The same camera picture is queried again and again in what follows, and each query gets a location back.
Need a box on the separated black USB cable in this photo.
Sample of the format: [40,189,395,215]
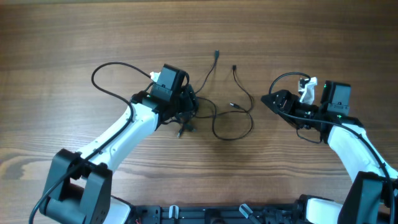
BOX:
[194,49,255,141]

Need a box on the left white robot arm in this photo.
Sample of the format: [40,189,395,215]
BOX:
[29,64,195,223]

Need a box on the black camera cable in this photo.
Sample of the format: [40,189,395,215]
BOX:
[268,72,396,224]
[28,61,153,224]

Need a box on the left black camera cable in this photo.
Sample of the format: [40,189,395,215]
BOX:
[28,61,153,224]

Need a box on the right black camera cable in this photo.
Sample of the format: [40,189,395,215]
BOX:
[268,72,396,224]

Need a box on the black USB cable bundle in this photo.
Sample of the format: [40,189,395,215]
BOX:
[161,83,200,138]

